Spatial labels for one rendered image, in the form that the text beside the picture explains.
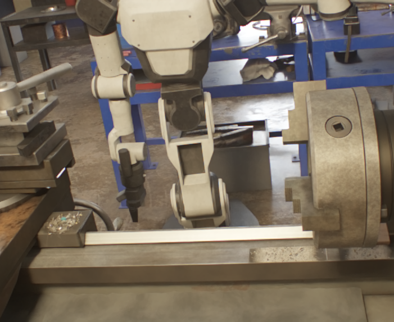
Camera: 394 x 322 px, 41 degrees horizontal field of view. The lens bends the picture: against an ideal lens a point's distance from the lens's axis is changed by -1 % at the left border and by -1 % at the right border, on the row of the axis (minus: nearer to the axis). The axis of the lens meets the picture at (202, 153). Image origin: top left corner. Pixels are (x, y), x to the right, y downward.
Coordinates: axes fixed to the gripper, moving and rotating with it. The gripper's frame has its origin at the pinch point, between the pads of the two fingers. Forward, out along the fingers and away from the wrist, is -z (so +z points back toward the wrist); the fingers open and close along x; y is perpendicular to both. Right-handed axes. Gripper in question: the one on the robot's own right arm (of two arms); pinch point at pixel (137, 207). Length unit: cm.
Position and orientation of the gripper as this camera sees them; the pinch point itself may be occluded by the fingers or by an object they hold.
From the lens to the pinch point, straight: 201.0
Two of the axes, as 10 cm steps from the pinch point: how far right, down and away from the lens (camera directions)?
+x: -1.4, 4.4, -8.9
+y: 9.9, -0.3, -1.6
